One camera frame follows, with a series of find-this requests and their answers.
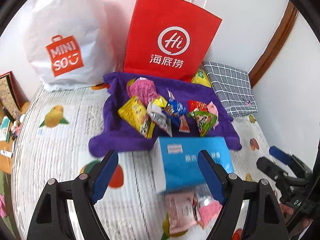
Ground pink white snack packet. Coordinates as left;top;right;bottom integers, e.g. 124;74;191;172
165;191;197;235

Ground purple towel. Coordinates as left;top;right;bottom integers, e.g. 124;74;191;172
88;72;242;157

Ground white Miniso plastic bag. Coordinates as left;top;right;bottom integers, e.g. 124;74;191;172
25;0;119;91

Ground brown door frame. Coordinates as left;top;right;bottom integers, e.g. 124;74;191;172
248;1;299;88

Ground pink wrapper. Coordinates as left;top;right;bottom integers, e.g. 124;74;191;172
194;184;222;229

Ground blue candy wrapper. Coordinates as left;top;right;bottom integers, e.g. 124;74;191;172
162;89;187;129

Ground framed picture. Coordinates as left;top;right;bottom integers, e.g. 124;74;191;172
1;72;28;117

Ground right hand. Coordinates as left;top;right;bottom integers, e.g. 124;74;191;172
279;203;313;238

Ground red small snack packet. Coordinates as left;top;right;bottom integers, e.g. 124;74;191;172
188;100;208;112

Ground silver grey snack packet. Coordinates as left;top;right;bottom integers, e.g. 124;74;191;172
146;102;172;137

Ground green snack packet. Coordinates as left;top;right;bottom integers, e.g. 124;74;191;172
188;111;217;137

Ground yellow green bag behind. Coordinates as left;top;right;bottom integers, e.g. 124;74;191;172
191;68;212;88

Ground pink peach candy packet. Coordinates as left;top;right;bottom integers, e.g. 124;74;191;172
207;101;219;129

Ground grey checked folded cloth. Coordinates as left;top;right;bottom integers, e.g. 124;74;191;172
202;61;258;116

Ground blue tissue pack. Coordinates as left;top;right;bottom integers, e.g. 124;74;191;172
150;137;234;193

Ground small yellow snack packet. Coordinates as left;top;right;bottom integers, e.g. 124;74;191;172
152;95;168;108

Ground red Haidilao paper bag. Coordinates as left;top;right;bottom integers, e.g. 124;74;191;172
124;0;222;82

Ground pink round snack packet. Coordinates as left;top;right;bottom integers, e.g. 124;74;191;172
126;77;161;106

